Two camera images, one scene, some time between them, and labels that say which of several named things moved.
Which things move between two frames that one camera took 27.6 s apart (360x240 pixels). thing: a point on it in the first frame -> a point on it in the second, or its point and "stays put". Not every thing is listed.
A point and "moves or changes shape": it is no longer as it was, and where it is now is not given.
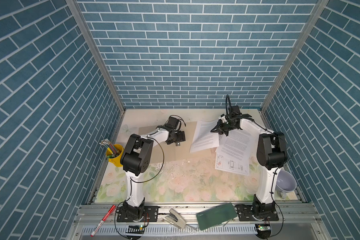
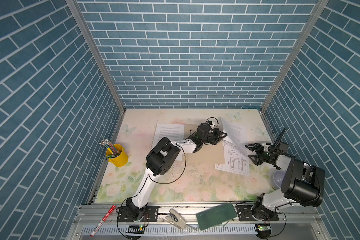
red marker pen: [99, 225] stays put
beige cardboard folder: [169, 153] moves or changes shape
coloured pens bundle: [114, 152] stays put
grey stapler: [176, 218] stays put
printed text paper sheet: [203, 138] moves or changes shape
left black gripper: [181, 136] -> [217, 137]
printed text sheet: [239, 143] moves or changes shape
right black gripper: [217, 128] -> [257, 161]
